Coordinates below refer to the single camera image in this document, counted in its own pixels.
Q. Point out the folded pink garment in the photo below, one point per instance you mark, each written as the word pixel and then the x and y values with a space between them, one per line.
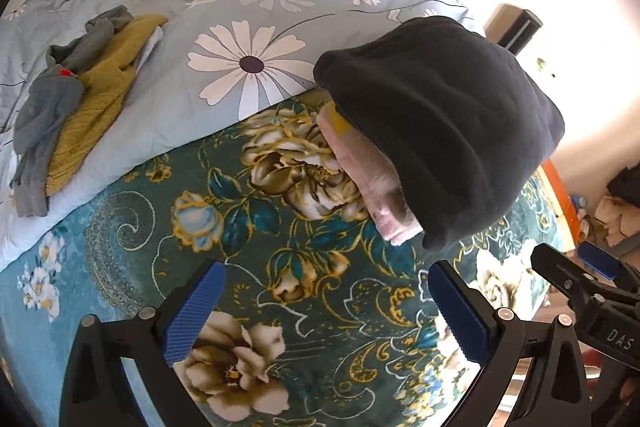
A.
pixel 370 177

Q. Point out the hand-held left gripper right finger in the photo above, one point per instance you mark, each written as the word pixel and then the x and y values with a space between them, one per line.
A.
pixel 460 312

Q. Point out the dark grey white sweatshirt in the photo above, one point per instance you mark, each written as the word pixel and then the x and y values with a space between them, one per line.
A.
pixel 450 117

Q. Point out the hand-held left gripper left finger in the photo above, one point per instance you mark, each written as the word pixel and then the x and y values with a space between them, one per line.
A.
pixel 195 312

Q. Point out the blue floral plush blanket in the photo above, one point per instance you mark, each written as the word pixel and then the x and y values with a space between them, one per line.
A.
pixel 300 282

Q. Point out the grey garment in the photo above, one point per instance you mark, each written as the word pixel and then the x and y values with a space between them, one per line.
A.
pixel 45 107

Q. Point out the black rectangular device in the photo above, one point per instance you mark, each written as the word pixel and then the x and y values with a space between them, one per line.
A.
pixel 522 29

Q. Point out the beige cardboard pieces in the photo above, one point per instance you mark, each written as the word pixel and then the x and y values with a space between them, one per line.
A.
pixel 612 219

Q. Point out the orange wooden bed frame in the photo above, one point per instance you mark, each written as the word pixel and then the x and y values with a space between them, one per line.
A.
pixel 562 202

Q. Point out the yellow knit sweater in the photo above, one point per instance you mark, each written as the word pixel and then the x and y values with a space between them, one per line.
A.
pixel 100 92

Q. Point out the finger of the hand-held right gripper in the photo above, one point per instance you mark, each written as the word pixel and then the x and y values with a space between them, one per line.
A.
pixel 600 259
pixel 555 267

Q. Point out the dark cloth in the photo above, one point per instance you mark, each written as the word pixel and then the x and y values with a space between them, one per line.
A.
pixel 627 187

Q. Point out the white garment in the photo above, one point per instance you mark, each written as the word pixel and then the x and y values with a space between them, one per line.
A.
pixel 152 41

